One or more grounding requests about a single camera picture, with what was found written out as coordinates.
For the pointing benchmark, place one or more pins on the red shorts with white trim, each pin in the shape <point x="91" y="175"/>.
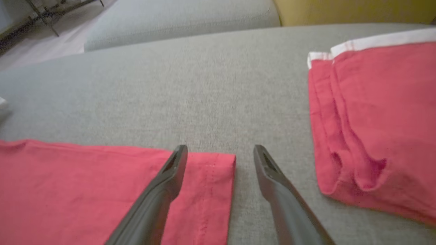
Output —
<point x="385" y="119"/>

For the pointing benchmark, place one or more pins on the grey sofa back cushion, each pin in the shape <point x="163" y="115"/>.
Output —
<point x="180" y="20"/>

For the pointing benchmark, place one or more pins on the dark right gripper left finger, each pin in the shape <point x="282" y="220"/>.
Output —
<point x="153" y="211"/>

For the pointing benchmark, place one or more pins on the large grey sofa seat cushion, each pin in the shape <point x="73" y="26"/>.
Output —
<point x="170" y="85"/>

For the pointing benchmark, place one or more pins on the mustard yellow cushion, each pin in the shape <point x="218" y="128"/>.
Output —
<point x="357" y="10"/>

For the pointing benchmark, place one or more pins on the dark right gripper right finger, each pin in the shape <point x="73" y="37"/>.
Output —
<point x="289" y="211"/>

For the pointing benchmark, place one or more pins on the dark metal frame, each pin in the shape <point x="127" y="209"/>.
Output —
<point x="44" y="15"/>

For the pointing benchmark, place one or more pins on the red jersey with black-white print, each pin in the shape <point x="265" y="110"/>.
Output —
<point x="68" y="190"/>

